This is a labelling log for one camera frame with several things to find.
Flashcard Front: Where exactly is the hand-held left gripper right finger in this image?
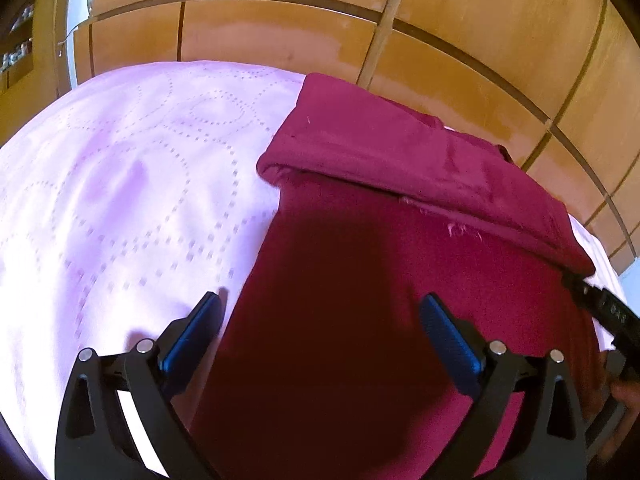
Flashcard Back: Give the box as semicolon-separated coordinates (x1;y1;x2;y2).
419;292;588;480

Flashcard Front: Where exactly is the dark red long-sleeved dress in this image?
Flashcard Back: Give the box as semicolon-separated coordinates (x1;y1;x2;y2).
190;72;617;480

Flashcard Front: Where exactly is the person's right hand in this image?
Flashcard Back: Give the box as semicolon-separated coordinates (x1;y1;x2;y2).
611;379;640;408

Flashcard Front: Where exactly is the wooden shelf unit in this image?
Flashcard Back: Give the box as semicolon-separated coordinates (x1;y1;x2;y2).
0;0;67;111

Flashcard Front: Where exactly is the wooden wardrobe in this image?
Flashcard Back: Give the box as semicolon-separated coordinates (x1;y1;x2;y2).
75;0;640;276

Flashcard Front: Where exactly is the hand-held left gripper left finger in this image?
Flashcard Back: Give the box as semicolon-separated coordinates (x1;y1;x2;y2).
54;290;224;480

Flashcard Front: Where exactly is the pink dotted bedspread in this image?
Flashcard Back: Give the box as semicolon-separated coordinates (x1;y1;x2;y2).
0;60;626;480

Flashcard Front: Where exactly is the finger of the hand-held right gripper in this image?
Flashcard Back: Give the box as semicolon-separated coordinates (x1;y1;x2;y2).
560;270;607;313

